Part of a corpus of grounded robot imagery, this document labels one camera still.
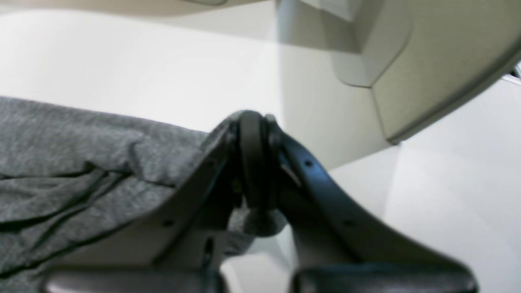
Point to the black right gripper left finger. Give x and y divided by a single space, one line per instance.
178 247

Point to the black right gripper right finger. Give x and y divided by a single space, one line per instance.
343 248

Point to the grey t-shirt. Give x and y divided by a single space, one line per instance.
71 178

